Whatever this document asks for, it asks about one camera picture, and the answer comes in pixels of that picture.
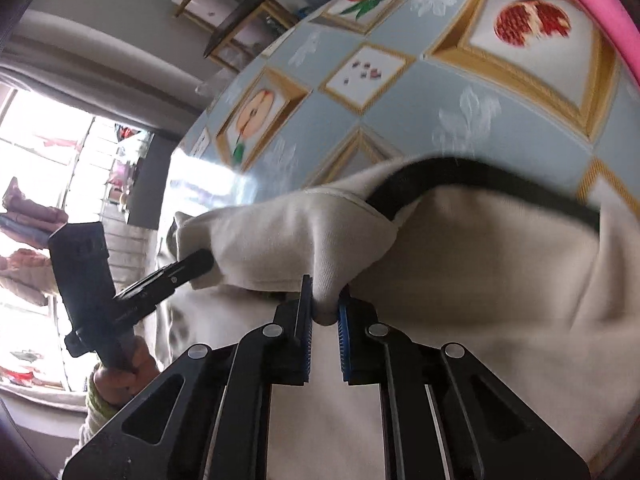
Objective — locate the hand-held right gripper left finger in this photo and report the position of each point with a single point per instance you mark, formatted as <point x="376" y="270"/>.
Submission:
<point x="306" y="345"/>

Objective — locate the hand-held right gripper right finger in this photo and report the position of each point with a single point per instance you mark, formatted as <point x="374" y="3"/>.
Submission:
<point x="344" y="347"/>

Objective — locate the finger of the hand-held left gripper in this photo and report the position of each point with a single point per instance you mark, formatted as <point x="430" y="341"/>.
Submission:
<point x="170" y="275"/>

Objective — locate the cream zip jacket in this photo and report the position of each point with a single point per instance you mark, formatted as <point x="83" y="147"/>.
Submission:
<point x="475" y="285"/>

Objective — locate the person's left forearm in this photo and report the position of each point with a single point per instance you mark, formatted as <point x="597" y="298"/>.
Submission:
<point x="97" y="425"/>

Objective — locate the hanging pink clothes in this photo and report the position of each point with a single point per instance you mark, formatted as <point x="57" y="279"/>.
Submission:
<point x="30" y="255"/>

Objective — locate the person's left hand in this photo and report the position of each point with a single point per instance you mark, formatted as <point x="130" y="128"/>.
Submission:
<point x="125" y="387"/>

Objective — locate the black cabinet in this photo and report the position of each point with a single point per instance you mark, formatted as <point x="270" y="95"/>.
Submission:
<point x="150" y="180"/>

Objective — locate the metal window railing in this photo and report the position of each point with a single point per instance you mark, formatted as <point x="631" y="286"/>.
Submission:
<point x="95" y="160"/>

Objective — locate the fruit print table cover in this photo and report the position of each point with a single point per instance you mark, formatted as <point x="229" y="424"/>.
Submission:
<point x="410" y="90"/>

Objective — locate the wooden chair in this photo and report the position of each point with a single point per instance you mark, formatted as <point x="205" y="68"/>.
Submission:
<point x="235" y="15"/>

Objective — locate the pink floral blanket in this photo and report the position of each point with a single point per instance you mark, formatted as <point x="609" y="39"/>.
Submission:
<point x="595" y="5"/>

